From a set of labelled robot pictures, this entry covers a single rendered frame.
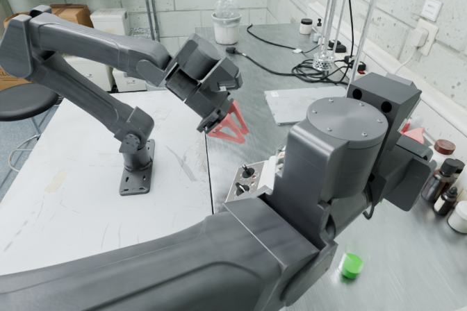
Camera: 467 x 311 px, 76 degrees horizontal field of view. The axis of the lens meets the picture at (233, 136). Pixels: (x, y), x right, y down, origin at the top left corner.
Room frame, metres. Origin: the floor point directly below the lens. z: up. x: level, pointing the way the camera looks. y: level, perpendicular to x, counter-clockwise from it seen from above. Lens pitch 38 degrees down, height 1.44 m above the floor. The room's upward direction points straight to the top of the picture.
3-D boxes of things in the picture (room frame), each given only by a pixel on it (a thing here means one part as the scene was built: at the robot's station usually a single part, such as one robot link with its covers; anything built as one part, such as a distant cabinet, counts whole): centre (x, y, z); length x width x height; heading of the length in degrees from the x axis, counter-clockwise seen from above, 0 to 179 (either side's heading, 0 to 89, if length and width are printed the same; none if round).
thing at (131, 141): (0.58, 0.24, 1.00); 0.09 x 0.06 x 0.06; 176
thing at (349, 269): (0.29, -0.22, 0.93); 0.04 x 0.04 x 0.06
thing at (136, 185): (0.57, 0.25, 0.94); 0.20 x 0.07 x 0.08; 8
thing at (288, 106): (0.87, -0.27, 0.91); 0.30 x 0.20 x 0.01; 98
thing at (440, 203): (0.43, -0.46, 0.94); 0.03 x 0.03 x 0.07
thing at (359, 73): (1.22, -0.46, 0.92); 0.40 x 0.06 x 0.04; 8
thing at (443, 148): (0.53, -0.48, 0.95); 0.06 x 0.06 x 0.11
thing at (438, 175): (0.47, -0.46, 0.95); 0.04 x 0.04 x 0.11
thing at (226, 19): (1.48, 0.03, 1.01); 0.14 x 0.14 x 0.21
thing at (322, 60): (0.88, -0.28, 1.17); 0.07 x 0.07 x 0.25
